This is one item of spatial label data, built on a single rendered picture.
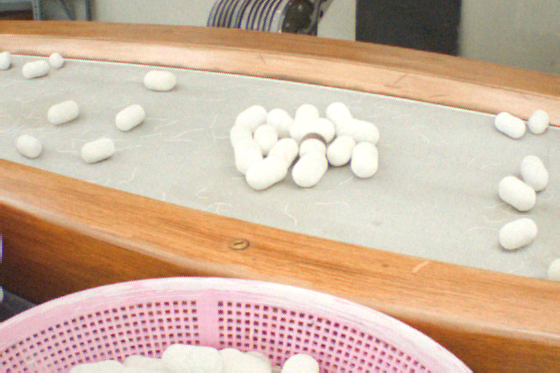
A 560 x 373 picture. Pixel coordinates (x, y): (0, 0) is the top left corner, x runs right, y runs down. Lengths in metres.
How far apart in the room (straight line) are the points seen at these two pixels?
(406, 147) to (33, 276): 0.32
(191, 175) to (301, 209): 0.10
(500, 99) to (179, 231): 0.38
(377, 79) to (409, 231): 0.27
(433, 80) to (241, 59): 0.22
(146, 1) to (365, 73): 2.36
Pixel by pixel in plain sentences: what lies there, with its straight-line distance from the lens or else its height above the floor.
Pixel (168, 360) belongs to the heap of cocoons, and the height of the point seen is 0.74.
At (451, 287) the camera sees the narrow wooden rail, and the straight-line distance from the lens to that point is 0.32.
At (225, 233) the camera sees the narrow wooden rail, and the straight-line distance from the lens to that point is 0.35.
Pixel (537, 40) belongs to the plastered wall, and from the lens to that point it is 2.54.
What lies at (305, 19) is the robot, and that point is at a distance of 0.90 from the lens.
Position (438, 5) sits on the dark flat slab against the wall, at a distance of 2.48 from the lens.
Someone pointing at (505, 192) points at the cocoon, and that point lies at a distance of 0.45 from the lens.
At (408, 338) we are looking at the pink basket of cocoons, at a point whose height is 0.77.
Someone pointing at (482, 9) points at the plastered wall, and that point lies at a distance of 2.50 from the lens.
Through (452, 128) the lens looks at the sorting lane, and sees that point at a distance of 0.57.
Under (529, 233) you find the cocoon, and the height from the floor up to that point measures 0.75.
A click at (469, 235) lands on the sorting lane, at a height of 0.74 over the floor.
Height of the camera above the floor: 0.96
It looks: 27 degrees down
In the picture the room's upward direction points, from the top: straight up
